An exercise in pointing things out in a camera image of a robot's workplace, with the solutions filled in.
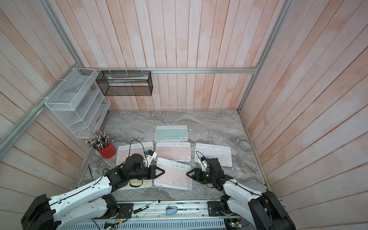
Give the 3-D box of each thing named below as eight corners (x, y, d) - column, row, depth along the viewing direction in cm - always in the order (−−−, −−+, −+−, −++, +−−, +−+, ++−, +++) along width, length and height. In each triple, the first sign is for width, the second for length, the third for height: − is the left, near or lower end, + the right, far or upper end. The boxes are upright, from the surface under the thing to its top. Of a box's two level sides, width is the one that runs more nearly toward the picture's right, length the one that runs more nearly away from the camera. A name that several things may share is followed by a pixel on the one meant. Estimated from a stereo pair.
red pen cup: (98, 159, 94) (83, 145, 80) (103, 147, 100) (90, 131, 86) (113, 159, 94) (101, 145, 80) (117, 147, 100) (106, 131, 86)
